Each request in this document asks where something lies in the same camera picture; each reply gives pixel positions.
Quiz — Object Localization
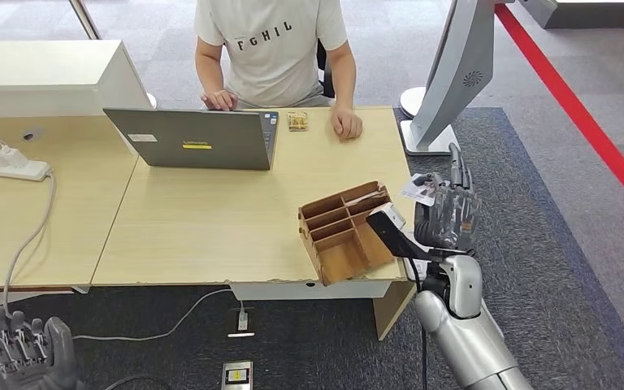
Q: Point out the black chair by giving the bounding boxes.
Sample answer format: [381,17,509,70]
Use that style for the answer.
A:
[316,38,336,100]

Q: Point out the large round white base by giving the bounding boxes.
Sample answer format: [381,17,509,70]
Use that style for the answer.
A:
[399,85,427,119]

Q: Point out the person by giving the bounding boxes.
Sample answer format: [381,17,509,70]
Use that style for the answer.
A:
[193,0,364,142]

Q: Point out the grey power cable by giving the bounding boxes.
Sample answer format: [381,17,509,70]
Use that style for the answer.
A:
[2,171,233,344]

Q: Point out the grey laptop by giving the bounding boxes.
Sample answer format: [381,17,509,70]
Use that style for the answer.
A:
[102,107,280,171]

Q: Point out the white room key card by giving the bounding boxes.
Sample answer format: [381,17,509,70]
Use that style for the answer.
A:
[344,186,391,205]

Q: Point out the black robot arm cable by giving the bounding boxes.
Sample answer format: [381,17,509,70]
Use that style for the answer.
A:
[405,257,431,390]

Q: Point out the wooden desk leg panel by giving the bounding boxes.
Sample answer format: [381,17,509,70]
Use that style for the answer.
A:
[372,282,418,342]

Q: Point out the grey kiosk stand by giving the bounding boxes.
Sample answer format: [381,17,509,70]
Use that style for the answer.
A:
[401,0,515,157]

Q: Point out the slanted metal pole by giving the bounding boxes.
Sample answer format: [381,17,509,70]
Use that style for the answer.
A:
[68,0,101,41]

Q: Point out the brown wooden organizer tray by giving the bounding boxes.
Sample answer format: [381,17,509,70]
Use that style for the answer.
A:
[297,180,399,288]

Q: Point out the person's right hand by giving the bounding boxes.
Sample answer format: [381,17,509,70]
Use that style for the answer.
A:
[201,89,240,112]

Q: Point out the silver floor socket box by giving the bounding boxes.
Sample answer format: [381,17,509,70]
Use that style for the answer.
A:
[220,360,254,390]

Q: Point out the person's left hand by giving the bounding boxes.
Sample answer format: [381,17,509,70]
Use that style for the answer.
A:
[330,106,364,142]

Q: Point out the white ID card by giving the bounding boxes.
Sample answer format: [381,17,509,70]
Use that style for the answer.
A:
[401,173,438,208]

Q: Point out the white floor plug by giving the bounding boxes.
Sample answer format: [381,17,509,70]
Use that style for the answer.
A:
[227,302,256,339]

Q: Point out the white under-desk drawer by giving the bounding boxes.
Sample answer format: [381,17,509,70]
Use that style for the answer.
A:
[229,279,394,301]

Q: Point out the white power strip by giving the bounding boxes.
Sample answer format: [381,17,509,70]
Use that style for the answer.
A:
[0,145,52,183]

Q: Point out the grey platform base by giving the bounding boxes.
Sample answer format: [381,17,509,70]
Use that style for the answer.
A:
[518,0,624,29]

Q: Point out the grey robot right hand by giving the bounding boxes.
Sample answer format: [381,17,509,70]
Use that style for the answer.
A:
[413,142,483,254]

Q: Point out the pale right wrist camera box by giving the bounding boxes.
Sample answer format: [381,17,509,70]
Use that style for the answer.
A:
[382,203,407,231]

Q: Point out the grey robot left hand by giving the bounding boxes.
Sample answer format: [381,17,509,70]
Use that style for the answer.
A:
[0,306,85,390]

